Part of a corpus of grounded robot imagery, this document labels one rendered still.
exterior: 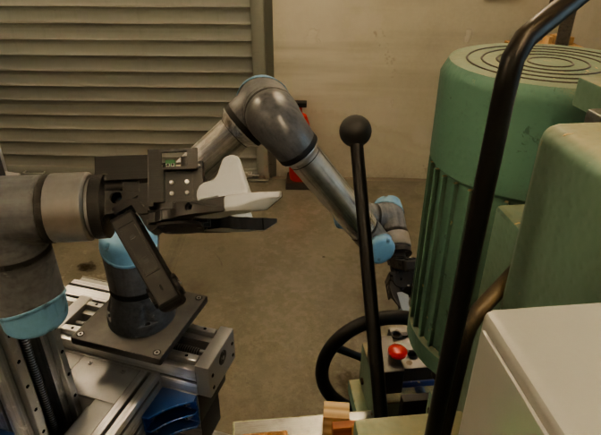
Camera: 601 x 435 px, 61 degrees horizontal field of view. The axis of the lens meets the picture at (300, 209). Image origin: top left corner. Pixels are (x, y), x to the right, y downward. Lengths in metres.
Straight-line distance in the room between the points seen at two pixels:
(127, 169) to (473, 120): 0.36
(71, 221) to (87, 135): 3.38
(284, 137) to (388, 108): 2.58
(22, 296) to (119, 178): 0.17
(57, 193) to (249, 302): 2.04
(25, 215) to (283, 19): 2.97
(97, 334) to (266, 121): 0.60
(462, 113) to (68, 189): 0.39
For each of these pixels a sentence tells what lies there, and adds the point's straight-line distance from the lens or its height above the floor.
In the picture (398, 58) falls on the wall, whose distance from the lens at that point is 3.51.
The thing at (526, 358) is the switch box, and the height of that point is 1.48.
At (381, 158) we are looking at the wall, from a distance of 3.72.
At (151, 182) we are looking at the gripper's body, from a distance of 0.56.
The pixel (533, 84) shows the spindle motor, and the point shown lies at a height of 1.50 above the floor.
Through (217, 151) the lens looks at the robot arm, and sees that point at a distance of 1.17.
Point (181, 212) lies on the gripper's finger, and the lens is 0.52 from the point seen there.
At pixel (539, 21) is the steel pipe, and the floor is 1.57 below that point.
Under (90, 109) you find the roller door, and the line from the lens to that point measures 3.87.
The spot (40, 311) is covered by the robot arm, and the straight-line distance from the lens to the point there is 0.66.
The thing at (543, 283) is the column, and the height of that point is 1.45.
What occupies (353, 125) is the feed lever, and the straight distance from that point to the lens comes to 0.55.
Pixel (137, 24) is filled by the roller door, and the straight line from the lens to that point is 3.58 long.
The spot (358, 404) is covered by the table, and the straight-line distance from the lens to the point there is 0.97.
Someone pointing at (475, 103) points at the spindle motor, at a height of 1.48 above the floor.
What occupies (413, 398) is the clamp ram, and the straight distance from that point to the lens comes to 0.83.
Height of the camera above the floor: 1.60
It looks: 29 degrees down
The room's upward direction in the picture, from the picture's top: straight up
